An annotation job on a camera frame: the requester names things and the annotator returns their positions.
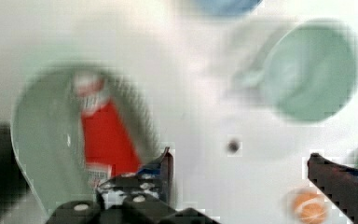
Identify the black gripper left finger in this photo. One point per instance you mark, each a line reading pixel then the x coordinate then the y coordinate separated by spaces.
pixel 153 178

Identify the toy orange half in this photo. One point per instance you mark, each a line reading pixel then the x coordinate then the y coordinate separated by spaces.
pixel 309 207

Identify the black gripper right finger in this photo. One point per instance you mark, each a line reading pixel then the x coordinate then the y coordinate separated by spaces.
pixel 339 183

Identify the green mug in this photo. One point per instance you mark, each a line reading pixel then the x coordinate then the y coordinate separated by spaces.
pixel 307 71

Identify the blue cup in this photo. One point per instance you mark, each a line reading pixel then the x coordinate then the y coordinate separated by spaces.
pixel 225 8

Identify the green plastic strainer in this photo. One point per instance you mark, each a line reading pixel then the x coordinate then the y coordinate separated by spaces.
pixel 47 135

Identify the red ketchup bottle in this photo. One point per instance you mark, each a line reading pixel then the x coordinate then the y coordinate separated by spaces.
pixel 108 149

